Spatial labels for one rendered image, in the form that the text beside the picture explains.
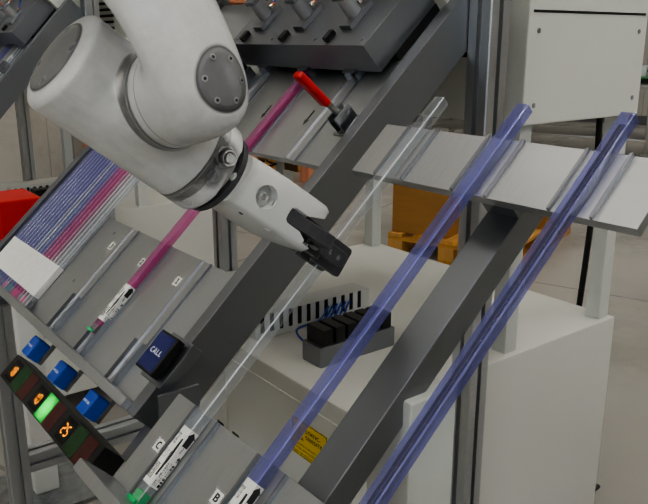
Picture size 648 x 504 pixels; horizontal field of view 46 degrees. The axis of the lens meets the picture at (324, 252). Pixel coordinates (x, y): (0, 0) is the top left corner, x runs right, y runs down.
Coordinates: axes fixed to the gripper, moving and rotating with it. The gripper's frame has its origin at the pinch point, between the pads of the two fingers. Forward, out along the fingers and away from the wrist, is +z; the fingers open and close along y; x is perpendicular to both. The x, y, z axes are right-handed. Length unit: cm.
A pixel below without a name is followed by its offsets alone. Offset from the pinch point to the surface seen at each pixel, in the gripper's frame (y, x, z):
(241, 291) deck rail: 16.0, 6.7, 5.1
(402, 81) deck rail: 15.9, -27.4, 10.6
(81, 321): 42.9, 20.5, 2.9
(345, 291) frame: 48, -5, 49
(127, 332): 30.9, 18.1, 3.3
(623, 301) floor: 113, -83, 259
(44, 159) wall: 506, -29, 145
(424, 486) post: -14.0, 15.1, 13.1
